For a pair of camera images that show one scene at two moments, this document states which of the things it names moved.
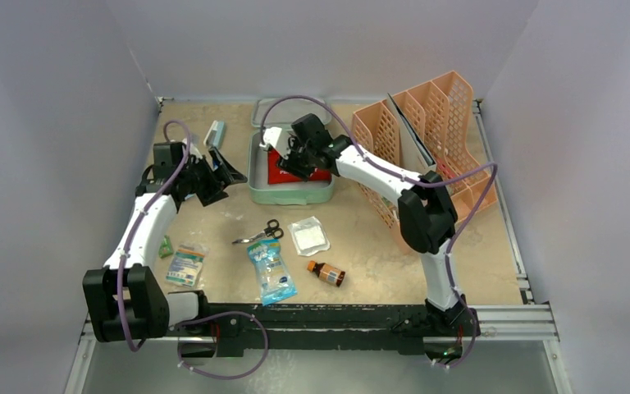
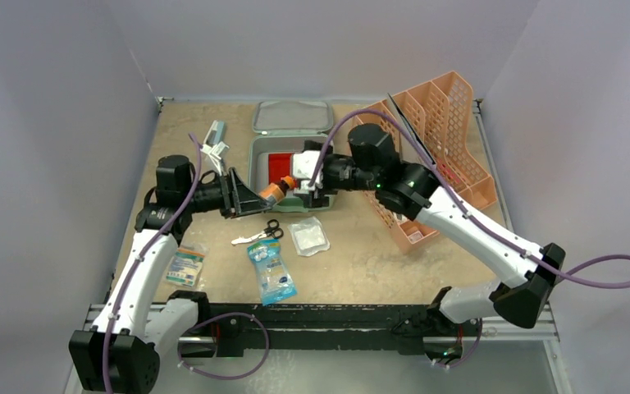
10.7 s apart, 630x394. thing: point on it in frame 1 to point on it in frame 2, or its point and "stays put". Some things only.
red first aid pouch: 277,175 stays put
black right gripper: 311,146 to 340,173
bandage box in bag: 186,265 stays put
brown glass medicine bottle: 326,272 to 277,190
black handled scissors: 272,230 stays put
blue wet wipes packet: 276,286 stays put
